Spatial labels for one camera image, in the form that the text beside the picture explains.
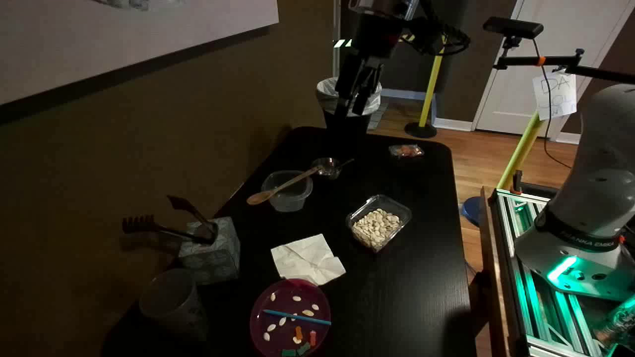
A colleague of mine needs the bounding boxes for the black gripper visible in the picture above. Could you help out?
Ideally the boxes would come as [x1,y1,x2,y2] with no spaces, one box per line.
[334,11,401,120]

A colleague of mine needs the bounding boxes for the grey patterned box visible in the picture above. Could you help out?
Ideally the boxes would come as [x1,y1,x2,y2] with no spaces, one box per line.
[177,215,242,288]

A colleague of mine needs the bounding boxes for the black bin with white liner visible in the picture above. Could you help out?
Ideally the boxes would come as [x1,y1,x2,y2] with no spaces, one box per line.
[314,74,387,136]

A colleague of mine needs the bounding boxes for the yellow pole floor stand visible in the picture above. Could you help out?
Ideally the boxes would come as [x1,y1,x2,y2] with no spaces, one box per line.
[403,50,447,142]

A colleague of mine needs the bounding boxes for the small clear snack packet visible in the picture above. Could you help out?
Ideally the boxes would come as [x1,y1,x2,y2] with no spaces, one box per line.
[387,142,427,161]

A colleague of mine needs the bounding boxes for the clear plastic bowl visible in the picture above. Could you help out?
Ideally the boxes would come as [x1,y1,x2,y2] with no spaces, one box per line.
[260,169,316,215]

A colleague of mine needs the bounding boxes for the clear container of nuts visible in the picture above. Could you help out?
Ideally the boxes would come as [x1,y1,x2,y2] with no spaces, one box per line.
[345,193,415,255]

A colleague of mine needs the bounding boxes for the blue round floor object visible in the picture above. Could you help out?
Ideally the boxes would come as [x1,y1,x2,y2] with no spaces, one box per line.
[461,195,490,229]

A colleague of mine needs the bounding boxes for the yellow-green slanted bar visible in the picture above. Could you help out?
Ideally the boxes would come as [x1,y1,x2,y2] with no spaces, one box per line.
[494,112,546,193]

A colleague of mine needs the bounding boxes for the white paper napkin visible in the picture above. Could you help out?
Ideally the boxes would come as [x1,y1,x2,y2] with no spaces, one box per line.
[268,233,347,288]

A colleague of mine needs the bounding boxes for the white hanging paper sheet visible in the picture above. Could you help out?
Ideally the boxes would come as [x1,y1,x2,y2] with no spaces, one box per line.
[532,70,580,124]

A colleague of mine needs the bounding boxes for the black metal tongs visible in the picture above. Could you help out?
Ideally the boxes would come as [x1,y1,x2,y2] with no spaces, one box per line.
[157,193,220,247]

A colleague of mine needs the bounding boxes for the wooden side board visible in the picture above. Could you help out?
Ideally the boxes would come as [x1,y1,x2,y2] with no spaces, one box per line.
[478,187,516,357]

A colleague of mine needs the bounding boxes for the white panel door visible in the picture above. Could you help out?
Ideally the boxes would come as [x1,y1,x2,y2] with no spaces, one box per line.
[474,0,635,140]

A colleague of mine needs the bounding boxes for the dark bristle brush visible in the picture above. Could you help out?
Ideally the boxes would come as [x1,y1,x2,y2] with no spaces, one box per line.
[121,213,169,237]

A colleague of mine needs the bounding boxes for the white plastic cup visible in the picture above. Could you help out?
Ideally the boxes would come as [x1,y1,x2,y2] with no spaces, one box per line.
[137,267,209,342]

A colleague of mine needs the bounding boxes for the wooden handled ladle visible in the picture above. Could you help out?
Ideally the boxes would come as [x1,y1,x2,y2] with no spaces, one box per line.
[244,156,347,209]

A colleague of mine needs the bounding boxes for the black camera on boom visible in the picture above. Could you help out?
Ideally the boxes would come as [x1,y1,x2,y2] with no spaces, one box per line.
[480,15,546,40]

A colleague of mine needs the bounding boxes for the thin dark cable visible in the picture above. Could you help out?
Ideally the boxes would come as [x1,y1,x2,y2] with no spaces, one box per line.
[530,38,576,171]

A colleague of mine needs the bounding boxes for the aluminium profile frame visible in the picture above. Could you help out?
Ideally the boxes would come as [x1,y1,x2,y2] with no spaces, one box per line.
[488,187,635,357]

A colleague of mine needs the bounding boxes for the white wall board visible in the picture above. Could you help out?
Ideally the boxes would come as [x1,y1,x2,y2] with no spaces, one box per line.
[0,0,282,108]

